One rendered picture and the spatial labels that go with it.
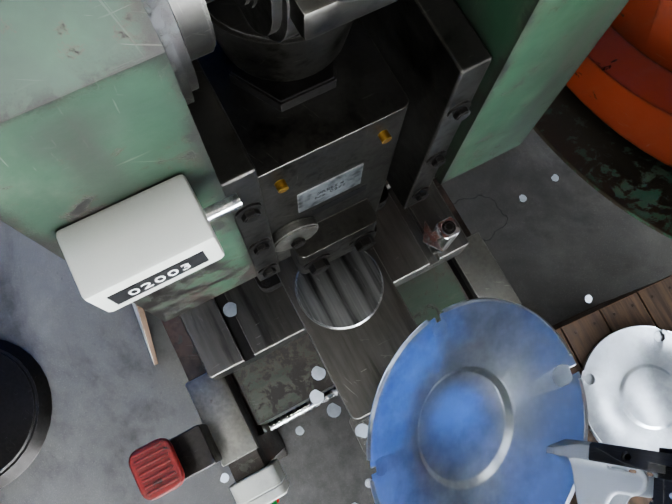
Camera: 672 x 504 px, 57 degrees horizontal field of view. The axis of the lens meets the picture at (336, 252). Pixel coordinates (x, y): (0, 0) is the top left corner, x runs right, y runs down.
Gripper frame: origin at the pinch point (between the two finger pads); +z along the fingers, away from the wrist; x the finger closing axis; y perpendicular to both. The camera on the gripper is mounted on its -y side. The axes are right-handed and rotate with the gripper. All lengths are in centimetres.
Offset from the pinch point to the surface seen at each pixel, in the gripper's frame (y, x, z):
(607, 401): -12, 72, 24
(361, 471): 13, 67, 80
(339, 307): -13.3, 1.9, 33.9
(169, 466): 11, -9, 49
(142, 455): 11, -12, 51
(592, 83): -39.4, 2.1, 0.9
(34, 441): 20, 8, 136
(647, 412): -11, 78, 18
